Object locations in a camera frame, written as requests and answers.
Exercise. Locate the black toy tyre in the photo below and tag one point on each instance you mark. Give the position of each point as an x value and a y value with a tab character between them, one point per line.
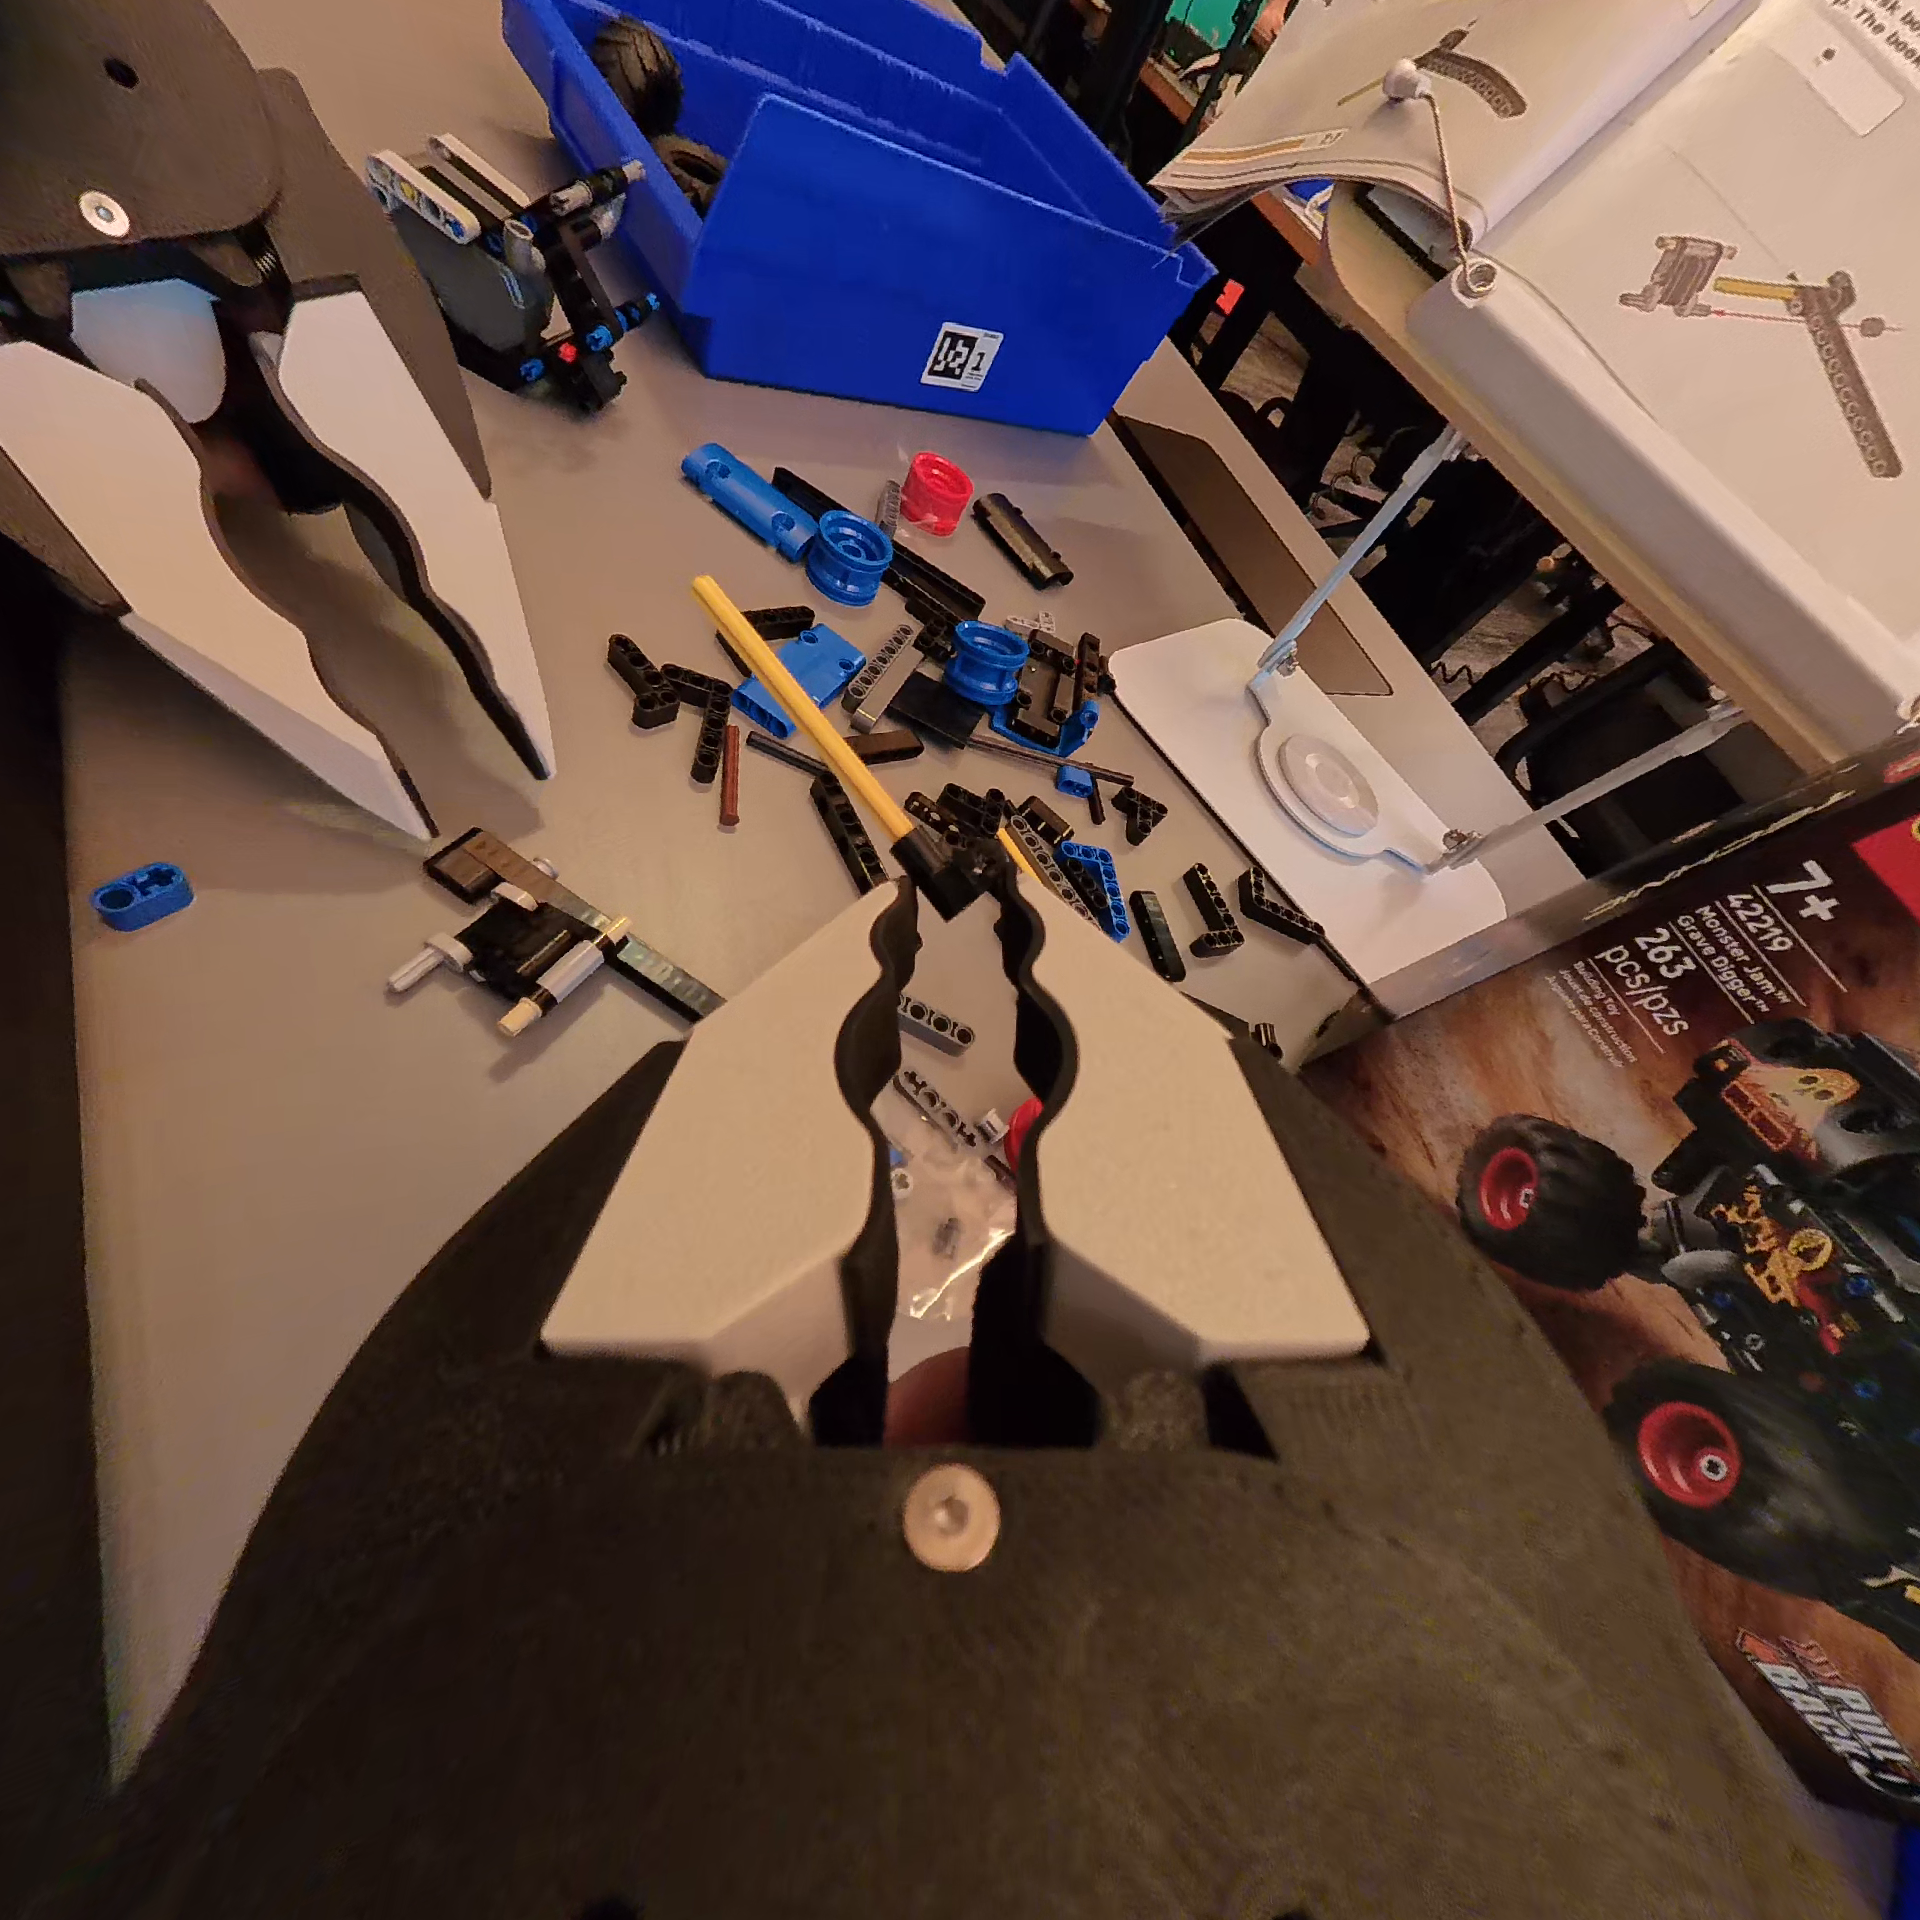
695	169
639	68

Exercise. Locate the brown toy axle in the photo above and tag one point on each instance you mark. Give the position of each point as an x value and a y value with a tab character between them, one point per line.
730	774

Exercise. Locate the black ribbed toy block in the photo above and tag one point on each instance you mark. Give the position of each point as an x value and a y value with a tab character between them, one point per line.
1024	539

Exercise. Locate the stack of black toy beams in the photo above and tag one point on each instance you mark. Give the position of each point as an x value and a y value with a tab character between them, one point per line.
675	690

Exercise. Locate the blue toy wheel hub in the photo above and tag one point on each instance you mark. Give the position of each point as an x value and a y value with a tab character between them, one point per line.
851	558
988	661

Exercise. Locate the blue long tube connector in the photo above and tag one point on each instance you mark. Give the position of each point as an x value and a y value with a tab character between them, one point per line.
744	498

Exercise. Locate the blue storage bin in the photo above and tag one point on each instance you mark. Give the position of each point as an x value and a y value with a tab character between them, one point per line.
842	60

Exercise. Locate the black and blue chassis assembly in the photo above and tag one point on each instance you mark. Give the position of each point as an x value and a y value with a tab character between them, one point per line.
1057	706

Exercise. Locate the white booklet stand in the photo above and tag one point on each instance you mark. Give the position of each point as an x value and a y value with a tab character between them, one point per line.
1306	842

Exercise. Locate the blue open frame beam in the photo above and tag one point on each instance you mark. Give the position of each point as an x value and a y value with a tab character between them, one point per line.
1095	885

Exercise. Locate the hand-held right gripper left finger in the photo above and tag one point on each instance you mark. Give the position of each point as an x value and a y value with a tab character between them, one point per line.
705	1199

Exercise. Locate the clear plastic bag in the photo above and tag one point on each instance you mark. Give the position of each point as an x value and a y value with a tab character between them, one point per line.
954	1230

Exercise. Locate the red toy wheel hub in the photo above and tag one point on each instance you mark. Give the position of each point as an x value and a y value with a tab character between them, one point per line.
937	495
1024	1134

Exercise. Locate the black frame with white pins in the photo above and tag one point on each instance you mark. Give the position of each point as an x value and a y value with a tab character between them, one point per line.
526	945

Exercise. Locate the black dimpled mat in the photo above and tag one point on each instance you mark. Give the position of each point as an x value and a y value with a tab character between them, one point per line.
46	1199

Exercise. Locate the monster truck toy set box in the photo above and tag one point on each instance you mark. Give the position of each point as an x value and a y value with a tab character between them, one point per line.
1650	1349

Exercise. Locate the blue square toy panel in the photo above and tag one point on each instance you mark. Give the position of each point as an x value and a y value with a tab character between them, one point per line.
819	667

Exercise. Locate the instruction booklet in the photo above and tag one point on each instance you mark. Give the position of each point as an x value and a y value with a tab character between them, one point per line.
1650	226

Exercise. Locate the grey desk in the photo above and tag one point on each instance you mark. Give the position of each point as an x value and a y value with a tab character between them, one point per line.
300	1125

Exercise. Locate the short dark grey beam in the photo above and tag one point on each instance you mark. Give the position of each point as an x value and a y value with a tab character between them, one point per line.
933	1111

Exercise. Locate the grey motor block assembly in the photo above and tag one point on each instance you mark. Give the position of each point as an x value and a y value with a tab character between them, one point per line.
482	286

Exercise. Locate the blue two-hole toy link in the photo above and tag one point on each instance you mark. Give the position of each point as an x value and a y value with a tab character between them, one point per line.
145	898

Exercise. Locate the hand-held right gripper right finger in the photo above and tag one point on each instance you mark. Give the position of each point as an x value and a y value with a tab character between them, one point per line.
1201	1199

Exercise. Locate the long black holed beam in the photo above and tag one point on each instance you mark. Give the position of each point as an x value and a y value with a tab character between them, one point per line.
482	862

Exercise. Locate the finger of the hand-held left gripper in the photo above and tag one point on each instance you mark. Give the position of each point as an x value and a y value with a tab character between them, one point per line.
120	510
407	451

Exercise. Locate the yellow toy axle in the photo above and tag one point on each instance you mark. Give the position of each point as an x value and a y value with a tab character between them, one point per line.
1019	851
794	706

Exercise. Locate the green plastic crate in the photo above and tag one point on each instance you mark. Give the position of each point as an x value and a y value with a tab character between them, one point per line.
1210	18

